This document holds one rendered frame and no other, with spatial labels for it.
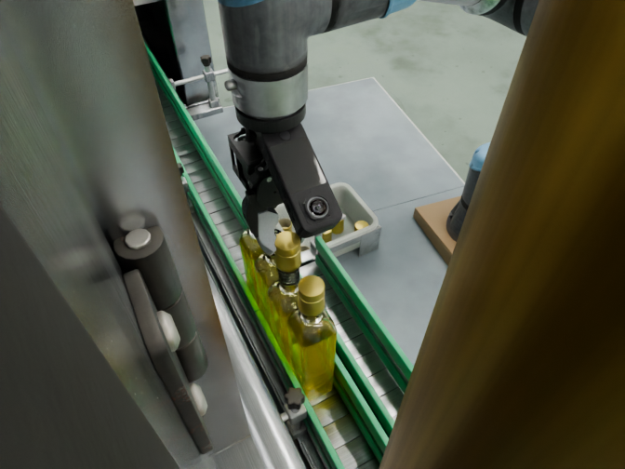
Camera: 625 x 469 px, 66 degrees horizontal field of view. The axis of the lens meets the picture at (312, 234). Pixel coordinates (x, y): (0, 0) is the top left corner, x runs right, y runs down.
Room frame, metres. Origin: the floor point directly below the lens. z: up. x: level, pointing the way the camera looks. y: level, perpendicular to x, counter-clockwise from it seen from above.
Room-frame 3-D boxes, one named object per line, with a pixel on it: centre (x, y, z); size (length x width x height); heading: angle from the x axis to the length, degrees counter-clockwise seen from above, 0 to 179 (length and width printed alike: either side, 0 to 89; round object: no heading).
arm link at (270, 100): (0.42, 0.04, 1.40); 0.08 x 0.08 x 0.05
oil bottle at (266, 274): (0.45, 0.06, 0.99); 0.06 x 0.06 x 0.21; 29
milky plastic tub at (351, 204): (0.78, -0.02, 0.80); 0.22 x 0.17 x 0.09; 118
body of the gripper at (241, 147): (0.43, 0.05, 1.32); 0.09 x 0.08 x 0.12; 28
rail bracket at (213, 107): (1.20, 0.31, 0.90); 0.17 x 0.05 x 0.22; 118
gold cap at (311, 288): (0.35, 0.00, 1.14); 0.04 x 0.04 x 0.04
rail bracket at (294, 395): (0.27, 0.04, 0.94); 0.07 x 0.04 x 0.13; 118
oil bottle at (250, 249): (0.50, 0.08, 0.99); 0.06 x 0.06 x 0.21; 28
